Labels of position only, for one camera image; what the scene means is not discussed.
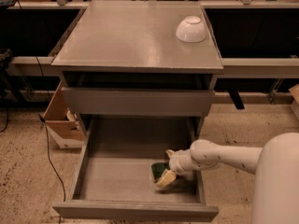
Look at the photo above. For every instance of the white upturned bowl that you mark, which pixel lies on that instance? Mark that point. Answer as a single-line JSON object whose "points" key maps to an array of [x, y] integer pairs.
{"points": [[191, 30]]}

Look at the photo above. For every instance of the grey metal frame rail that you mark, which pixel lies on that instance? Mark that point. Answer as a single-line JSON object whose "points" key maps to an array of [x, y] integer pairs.
{"points": [[232, 68]]}

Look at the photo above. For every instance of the open grey middle drawer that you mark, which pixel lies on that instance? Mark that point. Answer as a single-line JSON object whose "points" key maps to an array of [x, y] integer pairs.
{"points": [[114, 179]]}

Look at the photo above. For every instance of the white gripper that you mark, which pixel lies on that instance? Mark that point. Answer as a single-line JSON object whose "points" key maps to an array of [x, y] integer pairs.
{"points": [[176, 164]]}

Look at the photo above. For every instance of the wooden box on floor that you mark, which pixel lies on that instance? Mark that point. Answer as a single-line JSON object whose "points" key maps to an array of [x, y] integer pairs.
{"points": [[62, 124]]}

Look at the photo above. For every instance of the green and yellow sponge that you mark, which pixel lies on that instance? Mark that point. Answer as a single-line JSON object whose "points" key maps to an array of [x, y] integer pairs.
{"points": [[158, 168]]}

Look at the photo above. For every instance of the closed grey top drawer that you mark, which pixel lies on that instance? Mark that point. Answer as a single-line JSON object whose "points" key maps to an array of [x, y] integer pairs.
{"points": [[138, 102]]}

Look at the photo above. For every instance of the grey drawer cabinet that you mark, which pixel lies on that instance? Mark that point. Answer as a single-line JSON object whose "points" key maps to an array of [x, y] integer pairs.
{"points": [[132, 45]]}

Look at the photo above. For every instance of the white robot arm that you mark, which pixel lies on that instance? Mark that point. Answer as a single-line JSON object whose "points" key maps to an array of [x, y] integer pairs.
{"points": [[275, 166]]}

